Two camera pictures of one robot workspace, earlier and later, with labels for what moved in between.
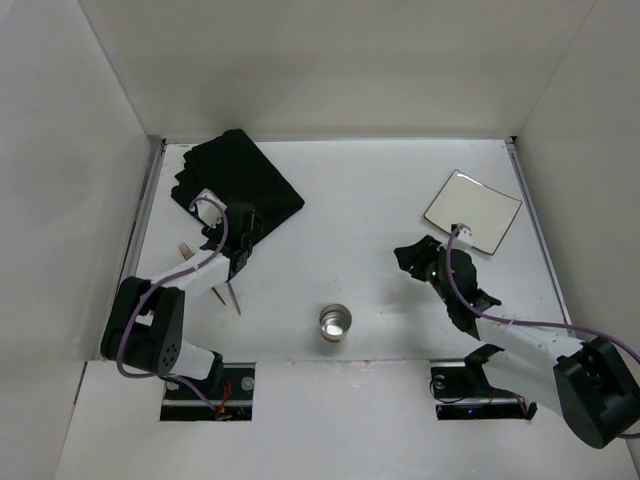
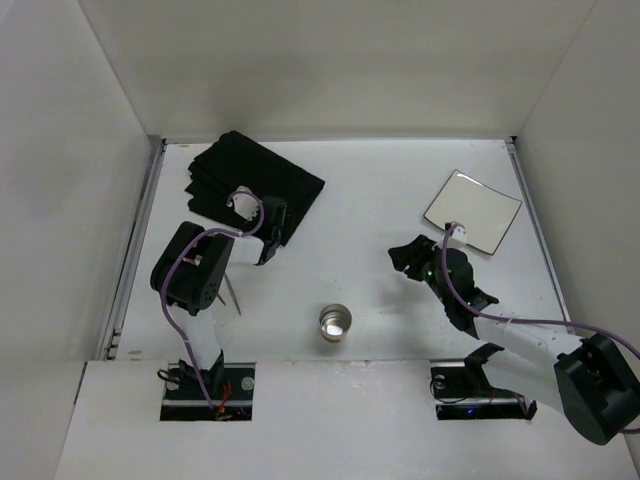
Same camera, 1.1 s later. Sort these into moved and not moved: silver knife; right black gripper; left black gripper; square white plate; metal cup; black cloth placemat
Moved: left black gripper; black cloth placemat
Not moved: right black gripper; silver knife; metal cup; square white plate
